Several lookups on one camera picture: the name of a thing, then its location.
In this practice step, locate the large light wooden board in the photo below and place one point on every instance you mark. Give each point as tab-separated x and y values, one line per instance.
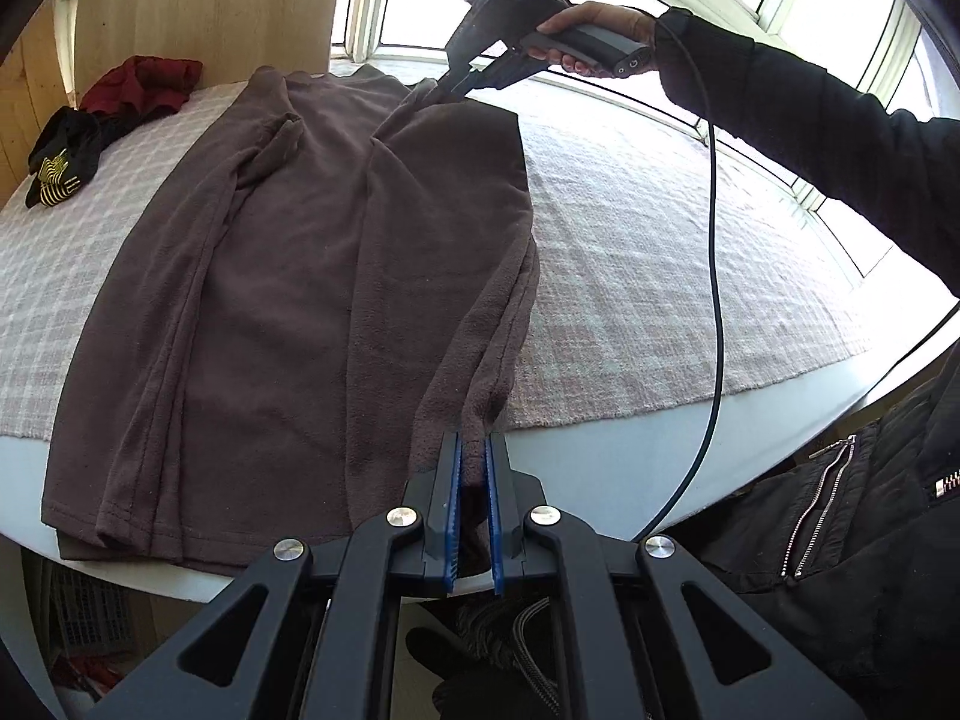
210	7

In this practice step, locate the pink plaid table cloth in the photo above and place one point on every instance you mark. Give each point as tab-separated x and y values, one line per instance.
660	255

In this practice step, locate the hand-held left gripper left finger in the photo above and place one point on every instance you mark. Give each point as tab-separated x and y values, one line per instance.
450	517

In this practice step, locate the person's right forearm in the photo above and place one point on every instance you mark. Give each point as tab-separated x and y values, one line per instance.
825	112

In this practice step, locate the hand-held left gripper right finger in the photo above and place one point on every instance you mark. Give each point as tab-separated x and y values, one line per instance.
491	517

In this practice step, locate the dark red garment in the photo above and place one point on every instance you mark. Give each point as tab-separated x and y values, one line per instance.
142	86

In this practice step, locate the black garment with yellow stripes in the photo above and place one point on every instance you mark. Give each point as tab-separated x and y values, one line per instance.
71	150

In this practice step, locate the person's black jacket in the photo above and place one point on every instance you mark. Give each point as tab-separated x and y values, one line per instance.
862	540

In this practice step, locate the pine plank board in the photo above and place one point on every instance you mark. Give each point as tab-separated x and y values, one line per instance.
30	105

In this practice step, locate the white window frame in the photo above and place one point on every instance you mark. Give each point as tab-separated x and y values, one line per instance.
360	0

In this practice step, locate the brown fleece sweater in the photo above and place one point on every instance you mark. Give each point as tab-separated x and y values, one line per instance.
300	300

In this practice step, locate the grey plastic crate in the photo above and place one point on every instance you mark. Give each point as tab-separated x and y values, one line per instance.
82	604

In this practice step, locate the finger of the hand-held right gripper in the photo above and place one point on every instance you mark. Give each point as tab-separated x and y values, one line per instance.
454	88

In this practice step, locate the person's right hand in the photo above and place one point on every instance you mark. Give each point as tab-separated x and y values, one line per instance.
615	22

